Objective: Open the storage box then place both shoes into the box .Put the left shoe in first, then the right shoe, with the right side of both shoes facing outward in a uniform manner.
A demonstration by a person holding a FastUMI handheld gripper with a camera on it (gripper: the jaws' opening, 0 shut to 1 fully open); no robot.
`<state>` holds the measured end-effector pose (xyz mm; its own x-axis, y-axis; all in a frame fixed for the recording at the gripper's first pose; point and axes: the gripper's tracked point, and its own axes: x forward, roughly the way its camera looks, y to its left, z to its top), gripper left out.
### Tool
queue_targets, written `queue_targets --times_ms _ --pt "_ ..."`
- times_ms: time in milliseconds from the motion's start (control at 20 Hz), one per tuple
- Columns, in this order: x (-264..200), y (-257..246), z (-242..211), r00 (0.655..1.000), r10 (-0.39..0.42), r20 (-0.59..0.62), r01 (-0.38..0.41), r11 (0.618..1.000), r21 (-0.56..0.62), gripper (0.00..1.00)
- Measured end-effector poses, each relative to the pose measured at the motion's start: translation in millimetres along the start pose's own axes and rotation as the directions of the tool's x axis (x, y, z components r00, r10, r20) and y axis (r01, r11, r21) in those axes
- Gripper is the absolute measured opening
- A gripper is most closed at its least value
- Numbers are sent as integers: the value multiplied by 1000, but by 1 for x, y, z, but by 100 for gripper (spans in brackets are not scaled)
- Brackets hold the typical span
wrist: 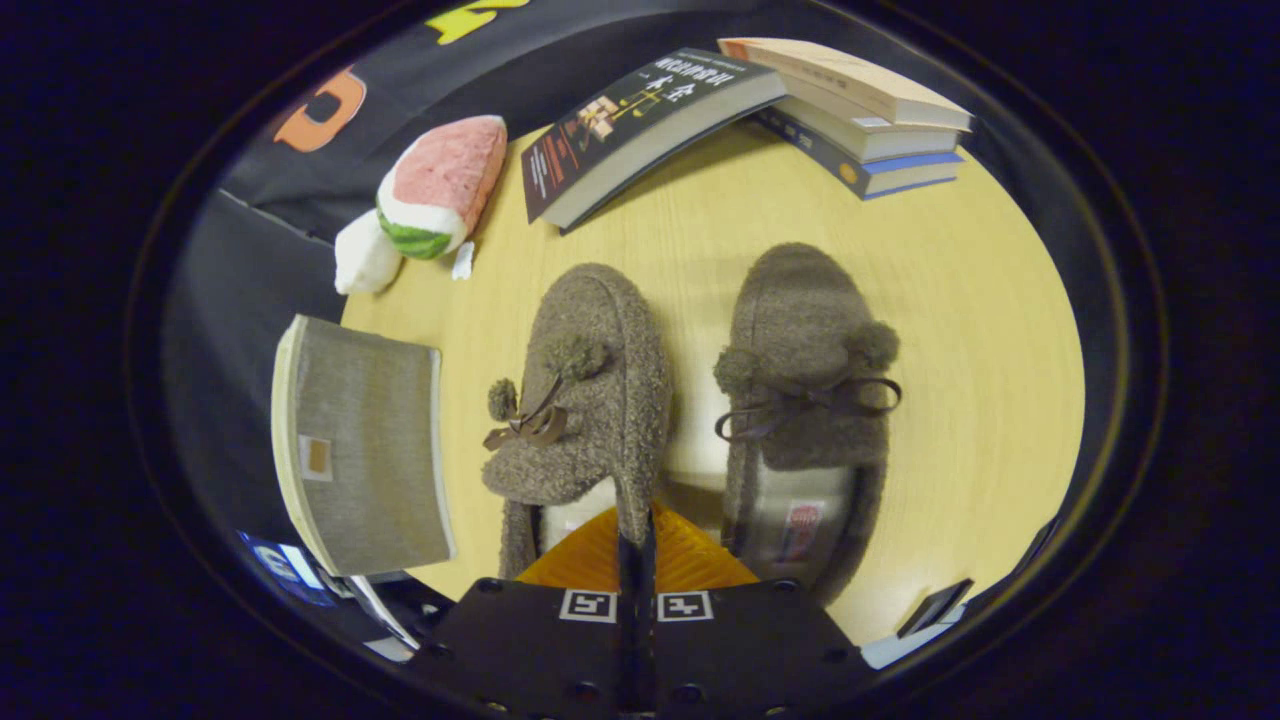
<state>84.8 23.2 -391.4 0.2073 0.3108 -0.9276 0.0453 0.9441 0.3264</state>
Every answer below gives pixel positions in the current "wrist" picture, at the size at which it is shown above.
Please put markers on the grey fabric storage box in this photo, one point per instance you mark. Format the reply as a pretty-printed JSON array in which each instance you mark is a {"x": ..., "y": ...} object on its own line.
[{"x": 370, "y": 450}]

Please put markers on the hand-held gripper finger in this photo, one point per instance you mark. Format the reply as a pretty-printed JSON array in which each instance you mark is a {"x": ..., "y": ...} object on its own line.
[
  {"x": 628, "y": 640},
  {"x": 649, "y": 640}
]

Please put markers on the black paperback book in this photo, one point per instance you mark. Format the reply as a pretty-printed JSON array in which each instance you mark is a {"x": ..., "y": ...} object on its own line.
[{"x": 620, "y": 120}]

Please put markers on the brown fuzzy shoe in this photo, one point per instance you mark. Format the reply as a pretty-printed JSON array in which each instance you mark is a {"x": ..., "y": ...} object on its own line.
[
  {"x": 600, "y": 340},
  {"x": 800, "y": 300}
]

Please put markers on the watermelon slice plush toy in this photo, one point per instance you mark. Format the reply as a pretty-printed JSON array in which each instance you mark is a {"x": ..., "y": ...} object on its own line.
[{"x": 450, "y": 165}]

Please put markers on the blue cover book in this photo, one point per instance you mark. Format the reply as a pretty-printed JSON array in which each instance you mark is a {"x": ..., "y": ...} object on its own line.
[{"x": 900, "y": 177}]

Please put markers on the black flat device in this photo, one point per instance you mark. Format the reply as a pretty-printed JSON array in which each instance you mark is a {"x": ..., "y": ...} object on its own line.
[{"x": 935, "y": 607}]

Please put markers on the computer monitor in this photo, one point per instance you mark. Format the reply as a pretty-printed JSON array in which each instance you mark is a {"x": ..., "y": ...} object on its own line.
[{"x": 285, "y": 570}]

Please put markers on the cream cover book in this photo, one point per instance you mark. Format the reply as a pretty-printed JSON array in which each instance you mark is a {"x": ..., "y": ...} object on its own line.
[{"x": 850, "y": 80}]

